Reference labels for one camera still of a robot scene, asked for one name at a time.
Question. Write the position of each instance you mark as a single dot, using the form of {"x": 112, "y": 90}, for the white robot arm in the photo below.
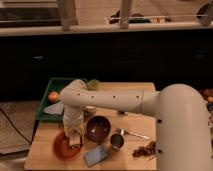
{"x": 183, "y": 138}

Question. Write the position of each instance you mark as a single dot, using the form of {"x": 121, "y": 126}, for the dark purple bowl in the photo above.
{"x": 98, "y": 128}

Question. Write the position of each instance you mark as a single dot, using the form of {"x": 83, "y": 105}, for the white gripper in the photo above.
{"x": 73, "y": 129}

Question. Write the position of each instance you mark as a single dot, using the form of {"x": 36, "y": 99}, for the red bowl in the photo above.
{"x": 61, "y": 148}

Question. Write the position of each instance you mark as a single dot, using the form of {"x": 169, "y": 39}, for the green tray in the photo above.
{"x": 54, "y": 84}

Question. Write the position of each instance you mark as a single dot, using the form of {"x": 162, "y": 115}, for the white cloth in tray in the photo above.
{"x": 55, "y": 109}

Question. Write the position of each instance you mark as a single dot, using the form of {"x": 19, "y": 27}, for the brown grape bunch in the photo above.
{"x": 145, "y": 151}

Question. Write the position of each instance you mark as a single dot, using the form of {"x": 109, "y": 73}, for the black cabinet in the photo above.
{"x": 27, "y": 63}

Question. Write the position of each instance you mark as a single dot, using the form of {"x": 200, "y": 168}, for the orange fruit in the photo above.
{"x": 53, "y": 96}

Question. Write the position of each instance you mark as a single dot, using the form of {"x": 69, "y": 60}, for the blue sponge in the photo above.
{"x": 95, "y": 155}

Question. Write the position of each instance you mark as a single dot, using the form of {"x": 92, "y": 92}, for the metal measuring cup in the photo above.
{"x": 117, "y": 139}

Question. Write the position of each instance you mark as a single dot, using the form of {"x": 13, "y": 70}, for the green round object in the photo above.
{"x": 93, "y": 85}

